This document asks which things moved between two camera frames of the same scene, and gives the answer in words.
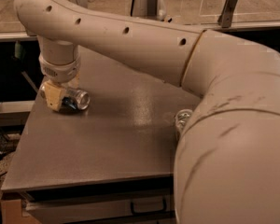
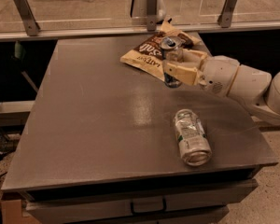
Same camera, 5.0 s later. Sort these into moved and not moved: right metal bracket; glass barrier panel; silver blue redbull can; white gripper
Moved: silver blue redbull can; white gripper
Not moved: right metal bracket; glass barrier panel
